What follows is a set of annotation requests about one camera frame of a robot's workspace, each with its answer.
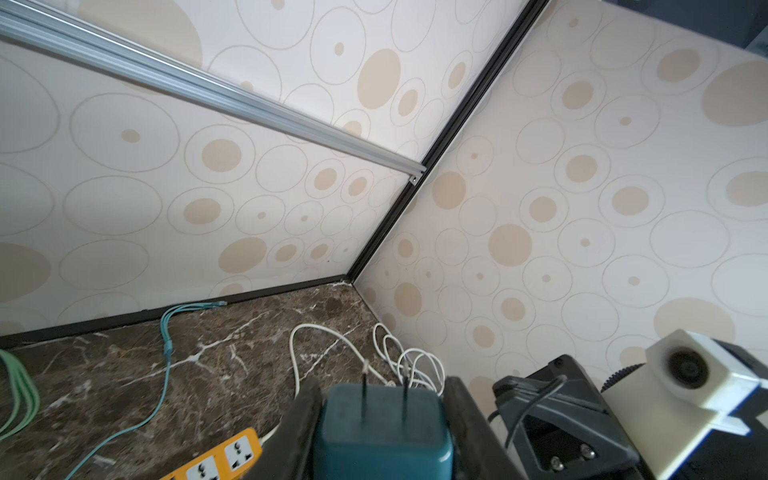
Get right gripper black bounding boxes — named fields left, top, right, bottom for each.
left=492, top=355, right=642, bottom=479

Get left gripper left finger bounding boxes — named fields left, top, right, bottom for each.
left=248, top=377, right=323, bottom=480

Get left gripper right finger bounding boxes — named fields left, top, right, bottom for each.
left=442, top=376, right=524, bottom=479

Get orange power strip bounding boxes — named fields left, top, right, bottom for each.
left=162, top=428, right=262, bottom=480

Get teal plug adapter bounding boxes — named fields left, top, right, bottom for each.
left=312, top=362, right=454, bottom=479

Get white power cord bundle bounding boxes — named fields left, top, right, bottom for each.
left=260, top=322, right=448, bottom=445

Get teal cable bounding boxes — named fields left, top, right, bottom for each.
left=62, top=301, right=229, bottom=480

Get green cable bundle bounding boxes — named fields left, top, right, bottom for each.
left=0, top=349, right=42, bottom=442

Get back aluminium rail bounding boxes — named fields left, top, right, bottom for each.
left=1, top=1, right=426, bottom=180

